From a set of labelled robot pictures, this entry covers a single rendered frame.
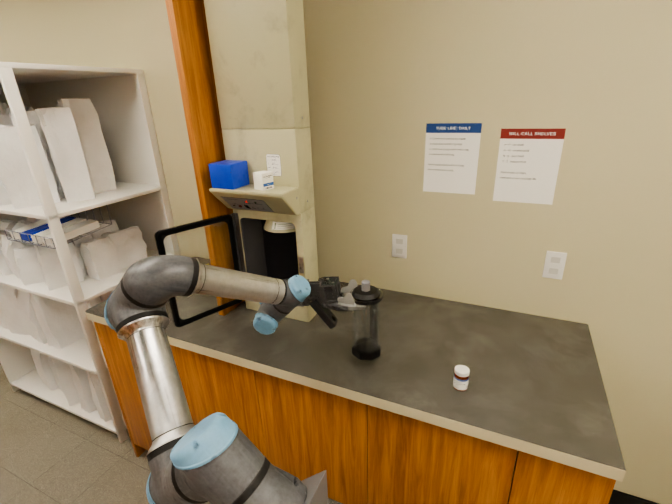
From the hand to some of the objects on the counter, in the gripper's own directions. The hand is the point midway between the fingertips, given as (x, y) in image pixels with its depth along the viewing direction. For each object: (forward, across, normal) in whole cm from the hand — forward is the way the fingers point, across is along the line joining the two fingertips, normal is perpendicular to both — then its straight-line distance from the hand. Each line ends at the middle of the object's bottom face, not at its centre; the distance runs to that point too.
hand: (365, 300), depth 125 cm
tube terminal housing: (-40, +40, +22) cm, 60 cm away
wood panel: (-61, +48, +21) cm, 80 cm away
